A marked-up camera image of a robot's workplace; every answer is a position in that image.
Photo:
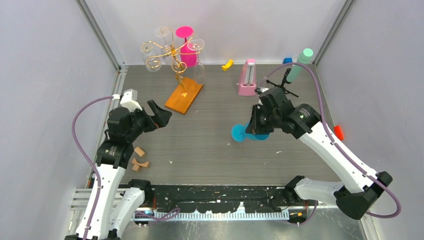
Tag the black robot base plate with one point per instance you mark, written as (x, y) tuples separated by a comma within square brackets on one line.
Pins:
[(220, 199)]

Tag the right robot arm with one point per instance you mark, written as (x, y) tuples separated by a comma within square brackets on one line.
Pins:
[(360, 186)]

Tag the blue wine glass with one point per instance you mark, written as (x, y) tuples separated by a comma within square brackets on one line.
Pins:
[(238, 134)]

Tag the small wooden block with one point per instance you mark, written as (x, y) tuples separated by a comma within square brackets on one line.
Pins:
[(136, 168)]

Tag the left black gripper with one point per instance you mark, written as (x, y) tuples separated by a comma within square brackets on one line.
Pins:
[(159, 120)]

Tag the clear wine glass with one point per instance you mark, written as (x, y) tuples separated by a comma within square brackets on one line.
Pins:
[(197, 45), (165, 45)]

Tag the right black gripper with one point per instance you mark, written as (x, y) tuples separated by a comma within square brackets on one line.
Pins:
[(254, 127)]

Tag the curved wooden block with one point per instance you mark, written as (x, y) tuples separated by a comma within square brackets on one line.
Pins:
[(143, 165)]

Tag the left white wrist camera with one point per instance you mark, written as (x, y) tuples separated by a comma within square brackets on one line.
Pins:
[(128, 100)]

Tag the orange wooden rack base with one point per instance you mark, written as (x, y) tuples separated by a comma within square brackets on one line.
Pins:
[(183, 96)]

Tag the yellow block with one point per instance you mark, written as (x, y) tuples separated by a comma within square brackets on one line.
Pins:
[(226, 66)]

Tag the red block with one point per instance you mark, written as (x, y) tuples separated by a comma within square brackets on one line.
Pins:
[(339, 132)]

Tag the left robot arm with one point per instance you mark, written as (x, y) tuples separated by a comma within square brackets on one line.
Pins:
[(102, 220)]

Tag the clear wine glass back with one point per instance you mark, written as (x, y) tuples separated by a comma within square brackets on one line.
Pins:
[(165, 45)]

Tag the clear wine glass right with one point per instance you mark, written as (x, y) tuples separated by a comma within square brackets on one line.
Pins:
[(197, 45)]

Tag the black tripod mic stand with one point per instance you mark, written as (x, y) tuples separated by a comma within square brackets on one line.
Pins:
[(283, 82)]

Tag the gold wire glass rack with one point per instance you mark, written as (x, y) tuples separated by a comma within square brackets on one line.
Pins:
[(177, 66)]

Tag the pink wine glass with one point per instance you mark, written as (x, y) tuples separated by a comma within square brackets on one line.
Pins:
[(187, 55)]

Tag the blue block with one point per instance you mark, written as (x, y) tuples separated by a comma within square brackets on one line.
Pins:
[(287, 60)]

